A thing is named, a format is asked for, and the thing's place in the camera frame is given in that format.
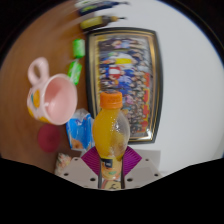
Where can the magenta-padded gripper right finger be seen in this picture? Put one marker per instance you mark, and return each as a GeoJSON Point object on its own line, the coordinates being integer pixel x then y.
{"type": "Point", "coordinates": [138, 168]}

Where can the framed group photo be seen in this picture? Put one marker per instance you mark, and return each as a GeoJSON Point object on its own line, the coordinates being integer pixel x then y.
{"type": "Point", "coordinates": [125, 83]}

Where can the red round coaster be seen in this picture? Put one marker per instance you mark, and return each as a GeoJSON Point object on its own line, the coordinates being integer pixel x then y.
{"type": "Point", "coordinates": [49, 138]}

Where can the blue snack packet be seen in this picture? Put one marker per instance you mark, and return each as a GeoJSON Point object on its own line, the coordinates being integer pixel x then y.
{"type": "Point", "coordinates": [80, 130]}

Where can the floral patterned packet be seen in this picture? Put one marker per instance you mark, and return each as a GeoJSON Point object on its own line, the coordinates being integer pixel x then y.
{"type": "Point", "coordinates": [62, 162]}

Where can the orange juice bottle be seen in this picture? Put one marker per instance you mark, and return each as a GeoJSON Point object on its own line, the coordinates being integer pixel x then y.
{"type": "Point", "coordinates": [110, 133]}

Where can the yellow and dark bottle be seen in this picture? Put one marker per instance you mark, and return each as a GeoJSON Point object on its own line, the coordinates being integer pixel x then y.
{"type": "Point", "coordinates": [98, 22]}

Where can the pink mug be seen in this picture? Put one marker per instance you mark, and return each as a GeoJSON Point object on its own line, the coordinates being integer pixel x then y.
{"type": "Point", "coordinates": [53, 96]}

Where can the green candy packet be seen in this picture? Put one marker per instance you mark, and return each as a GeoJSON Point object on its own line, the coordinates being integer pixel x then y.
{"type": "Point", "coordinates": [75, 71]}
{"type": "Point", "coordinates": [79, 47]}

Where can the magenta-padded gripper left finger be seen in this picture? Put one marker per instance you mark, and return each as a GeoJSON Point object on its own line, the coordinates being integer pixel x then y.
{"type": "Point", "coordinates": [87, 169]}

